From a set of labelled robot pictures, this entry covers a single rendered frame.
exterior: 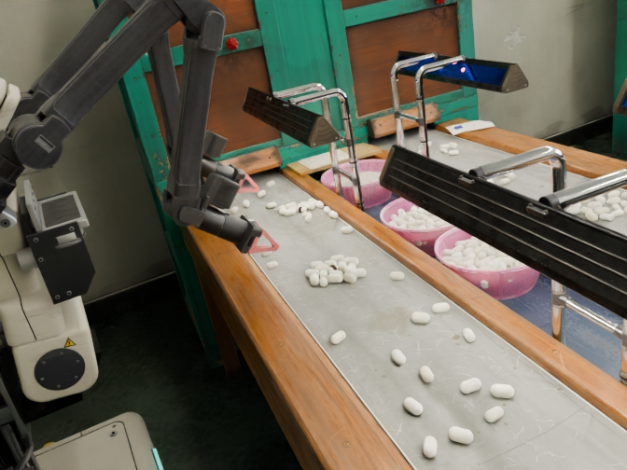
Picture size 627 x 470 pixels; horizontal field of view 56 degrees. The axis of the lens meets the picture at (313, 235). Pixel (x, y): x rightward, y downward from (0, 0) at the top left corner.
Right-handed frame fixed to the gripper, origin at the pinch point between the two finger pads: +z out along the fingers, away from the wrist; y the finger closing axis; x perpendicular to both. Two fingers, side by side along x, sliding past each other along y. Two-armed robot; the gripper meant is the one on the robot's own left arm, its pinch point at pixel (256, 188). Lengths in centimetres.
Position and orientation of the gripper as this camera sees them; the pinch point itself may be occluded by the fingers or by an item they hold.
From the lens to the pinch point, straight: 178.6
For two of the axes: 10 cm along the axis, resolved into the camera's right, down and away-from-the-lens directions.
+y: -3.6, -3.3, 8.7
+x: -4.5, 8.8, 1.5
